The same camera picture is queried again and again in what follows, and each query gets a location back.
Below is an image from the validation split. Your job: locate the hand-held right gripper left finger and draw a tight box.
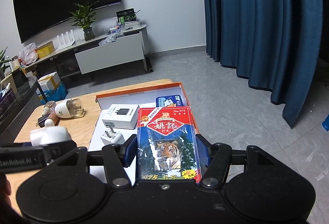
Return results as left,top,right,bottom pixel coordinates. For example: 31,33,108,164
50,134,138,187

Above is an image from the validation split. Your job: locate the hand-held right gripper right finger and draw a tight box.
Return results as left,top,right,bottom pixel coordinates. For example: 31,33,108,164
195,133,282,187

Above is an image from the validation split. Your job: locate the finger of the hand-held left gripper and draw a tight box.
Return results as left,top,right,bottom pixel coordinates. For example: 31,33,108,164
42,140,78,163

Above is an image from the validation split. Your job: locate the white plastic adapter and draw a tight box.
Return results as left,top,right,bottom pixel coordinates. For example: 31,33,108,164
30,126,71,146

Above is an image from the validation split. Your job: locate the white charger plug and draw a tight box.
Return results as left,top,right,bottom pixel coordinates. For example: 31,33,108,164
100,129,125,148

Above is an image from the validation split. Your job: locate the brown cosmetic tube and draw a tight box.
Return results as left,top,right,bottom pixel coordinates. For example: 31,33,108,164
36,113,58,128

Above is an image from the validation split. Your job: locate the white charger box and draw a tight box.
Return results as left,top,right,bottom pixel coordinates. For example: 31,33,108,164
102,104,140,129

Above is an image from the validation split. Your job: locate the red blue playing card pack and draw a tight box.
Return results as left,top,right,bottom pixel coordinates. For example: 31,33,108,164
136,106,201,181

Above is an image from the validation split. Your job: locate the clear liquid refill bottle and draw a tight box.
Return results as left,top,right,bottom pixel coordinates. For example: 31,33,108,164
42,101,57,114

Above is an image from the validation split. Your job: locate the orange white cardboard box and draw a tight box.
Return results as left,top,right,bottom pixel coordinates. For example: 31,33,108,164
89,81,201,181

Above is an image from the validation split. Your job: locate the blue cartoon tin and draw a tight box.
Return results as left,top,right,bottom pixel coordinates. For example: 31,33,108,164
155,94,183,107

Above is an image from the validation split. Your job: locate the dark glass side table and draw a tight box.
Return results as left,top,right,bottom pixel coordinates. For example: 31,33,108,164
0,70,43,137

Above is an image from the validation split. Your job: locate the blue plastic bag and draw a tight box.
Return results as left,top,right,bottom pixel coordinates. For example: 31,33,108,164
38,82,69,105

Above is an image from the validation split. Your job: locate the white grey television cabinet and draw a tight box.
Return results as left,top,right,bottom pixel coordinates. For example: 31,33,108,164
22,24,155,81

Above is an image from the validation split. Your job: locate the yellow box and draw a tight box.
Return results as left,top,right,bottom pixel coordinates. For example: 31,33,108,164
36,41,56,59

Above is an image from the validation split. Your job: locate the leafy green houseplant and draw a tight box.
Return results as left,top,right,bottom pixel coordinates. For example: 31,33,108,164
0,46,12,78

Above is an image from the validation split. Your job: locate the white red plastic bag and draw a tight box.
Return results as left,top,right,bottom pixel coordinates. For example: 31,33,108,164
19,43,39,64

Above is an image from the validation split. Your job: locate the white router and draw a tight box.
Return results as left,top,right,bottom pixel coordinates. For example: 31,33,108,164
56,29,76,51

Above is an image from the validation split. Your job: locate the clear plastic bag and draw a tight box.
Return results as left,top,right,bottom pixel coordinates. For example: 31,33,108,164
99,35,124,46

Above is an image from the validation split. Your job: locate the clear acrylic tray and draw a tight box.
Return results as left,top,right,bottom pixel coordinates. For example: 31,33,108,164
113,21,141,32

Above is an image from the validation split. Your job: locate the blue crate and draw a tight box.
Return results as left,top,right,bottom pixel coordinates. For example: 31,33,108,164
321,113,329,132

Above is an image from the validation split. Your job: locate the potted bamboo plant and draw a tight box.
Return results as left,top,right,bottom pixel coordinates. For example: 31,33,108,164
68,1,100,42

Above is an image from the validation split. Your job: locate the green black box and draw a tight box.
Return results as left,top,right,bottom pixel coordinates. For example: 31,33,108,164
116,8,138,25

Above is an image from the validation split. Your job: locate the blue curtain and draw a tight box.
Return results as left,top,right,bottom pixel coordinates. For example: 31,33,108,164
200,0,323,129

